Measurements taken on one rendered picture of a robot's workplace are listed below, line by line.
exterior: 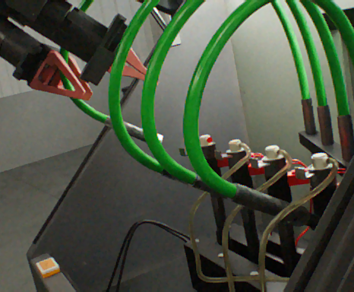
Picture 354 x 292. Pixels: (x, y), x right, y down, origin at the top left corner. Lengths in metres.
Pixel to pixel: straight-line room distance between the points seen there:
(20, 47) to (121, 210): 0.40
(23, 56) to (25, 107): 6.54
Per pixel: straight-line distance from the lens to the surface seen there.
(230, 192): 0.46
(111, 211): 1.02
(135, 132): 0.79
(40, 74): 0.78
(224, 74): 1.11
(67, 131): 7.51
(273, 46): 1.01
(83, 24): 0.68
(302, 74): 0.82
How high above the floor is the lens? 1.30
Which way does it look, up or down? 12 degrees down
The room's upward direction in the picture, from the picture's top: 12 degrees counter-clockwise
